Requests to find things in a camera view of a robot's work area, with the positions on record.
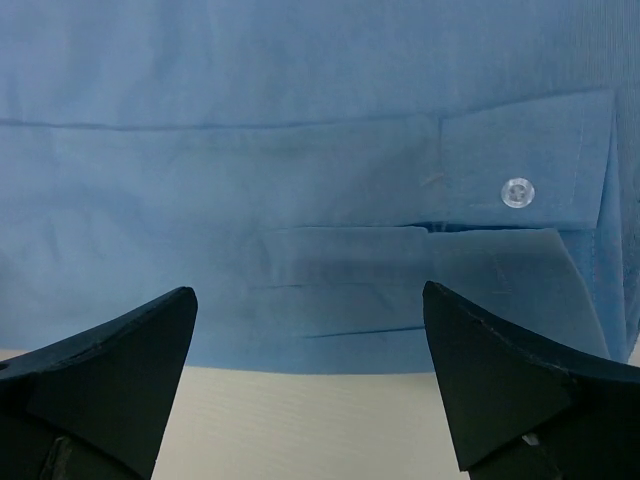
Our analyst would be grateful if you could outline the blue long sleeve shirt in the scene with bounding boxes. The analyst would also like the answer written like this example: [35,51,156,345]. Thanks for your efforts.
[1,1,639,374]

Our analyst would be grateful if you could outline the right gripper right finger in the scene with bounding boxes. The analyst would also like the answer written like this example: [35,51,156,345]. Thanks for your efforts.
[423,282,639,480]

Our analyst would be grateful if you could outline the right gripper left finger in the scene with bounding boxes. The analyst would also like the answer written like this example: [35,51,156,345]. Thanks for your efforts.
[1,287,198,479]

